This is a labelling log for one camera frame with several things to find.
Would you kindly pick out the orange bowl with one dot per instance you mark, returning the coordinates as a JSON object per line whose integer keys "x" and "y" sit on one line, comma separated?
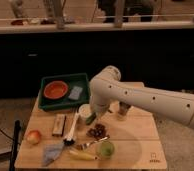
{"x": 55, "y": 90}

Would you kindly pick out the green plastic tray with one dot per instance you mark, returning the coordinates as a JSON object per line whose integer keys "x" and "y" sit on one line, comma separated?
{"x": 78, "y": 79}

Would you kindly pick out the grey sponge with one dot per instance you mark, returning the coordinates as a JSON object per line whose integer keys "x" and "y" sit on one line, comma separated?
{"x": 75, "y": 93}

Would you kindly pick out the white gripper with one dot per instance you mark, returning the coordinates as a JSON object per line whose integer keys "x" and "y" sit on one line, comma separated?
{"x": 99, "y": 108}

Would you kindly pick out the green pepper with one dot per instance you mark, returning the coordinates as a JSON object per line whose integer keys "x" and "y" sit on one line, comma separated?
{"x": 90, "y": 119}

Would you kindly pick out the silver fork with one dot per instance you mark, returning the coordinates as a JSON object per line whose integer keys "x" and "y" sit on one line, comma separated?
{"x": 88, "y": 144}

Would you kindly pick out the red apple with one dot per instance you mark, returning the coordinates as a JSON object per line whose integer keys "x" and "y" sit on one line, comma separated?
{"x": 33, "y": 137}

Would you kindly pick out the wooden block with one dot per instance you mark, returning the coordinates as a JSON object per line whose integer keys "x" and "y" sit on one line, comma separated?
{"x": 59, "y": 124}

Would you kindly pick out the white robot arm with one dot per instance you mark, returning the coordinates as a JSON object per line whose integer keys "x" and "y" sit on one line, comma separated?
{"x": 106, "y": 87}

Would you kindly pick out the grey cloth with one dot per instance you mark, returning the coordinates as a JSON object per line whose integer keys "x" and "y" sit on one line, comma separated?
{"x": 51, "y": 153}

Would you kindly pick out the red grapes bunch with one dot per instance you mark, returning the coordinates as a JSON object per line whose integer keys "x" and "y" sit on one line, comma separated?
{"x": 99, "y": 131}

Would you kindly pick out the black clamp stand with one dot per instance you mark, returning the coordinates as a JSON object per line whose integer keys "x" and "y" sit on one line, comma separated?
{"x": 15, "y": 144}

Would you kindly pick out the white paper cup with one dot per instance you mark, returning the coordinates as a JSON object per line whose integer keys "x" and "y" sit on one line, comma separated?
{"x": 84, "y": 111}

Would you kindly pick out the dark metal cup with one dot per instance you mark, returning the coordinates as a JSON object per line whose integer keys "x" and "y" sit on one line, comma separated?
{"x": 123, "y": 109}

